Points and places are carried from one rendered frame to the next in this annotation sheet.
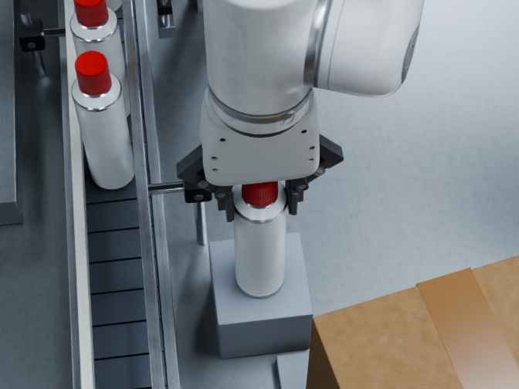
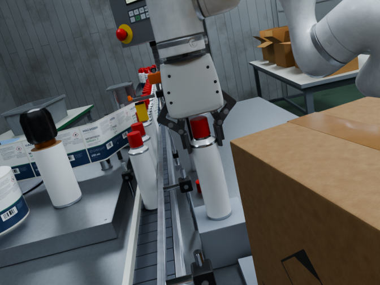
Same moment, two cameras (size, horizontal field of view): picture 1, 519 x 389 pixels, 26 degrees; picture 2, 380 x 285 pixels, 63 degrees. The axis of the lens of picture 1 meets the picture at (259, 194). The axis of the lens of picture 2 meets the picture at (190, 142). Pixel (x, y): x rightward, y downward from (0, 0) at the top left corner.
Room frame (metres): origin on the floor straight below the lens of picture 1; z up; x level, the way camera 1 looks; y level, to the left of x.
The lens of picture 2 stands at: (-0.01, -0.03, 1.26)
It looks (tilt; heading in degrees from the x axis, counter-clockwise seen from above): 18 degrees down; 6
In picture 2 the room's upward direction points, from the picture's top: 13 degrees counter-clockwise
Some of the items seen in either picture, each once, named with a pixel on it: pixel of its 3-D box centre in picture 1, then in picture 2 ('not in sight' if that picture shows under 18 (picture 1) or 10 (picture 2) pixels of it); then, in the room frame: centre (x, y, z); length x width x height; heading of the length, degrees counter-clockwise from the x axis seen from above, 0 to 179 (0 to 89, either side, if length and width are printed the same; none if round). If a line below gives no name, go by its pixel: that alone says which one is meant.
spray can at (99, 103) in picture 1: (103, 121); (144, 171); (0.70, 0.17, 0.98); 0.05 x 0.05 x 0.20
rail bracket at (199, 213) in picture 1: (179, 208); (180, 202); (0.63, 0.09, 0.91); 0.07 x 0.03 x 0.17; 97
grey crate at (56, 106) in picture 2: not in sight; (39, 114); (2.89, 1.62, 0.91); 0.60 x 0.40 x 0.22; 4
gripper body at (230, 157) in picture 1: (259, 129); (190, 83); (0.54, 0.00, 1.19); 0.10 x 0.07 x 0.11; 97
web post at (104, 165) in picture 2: not in sight; (99, 145); (1.06, 0.41, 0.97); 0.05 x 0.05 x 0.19
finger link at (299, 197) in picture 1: (305, 182); (222, 126); (0.55, -0.04, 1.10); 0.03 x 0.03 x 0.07; 7
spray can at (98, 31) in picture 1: (100, 55); (146, 158); (0.79, 0.18, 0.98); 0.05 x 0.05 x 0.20
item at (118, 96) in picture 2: not in sight; (129, 113); (1.36, 0.34, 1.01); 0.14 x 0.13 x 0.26; 7
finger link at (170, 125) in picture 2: (214, 191); (179, 137); (0.54, 0.04, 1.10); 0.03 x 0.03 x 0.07; 7
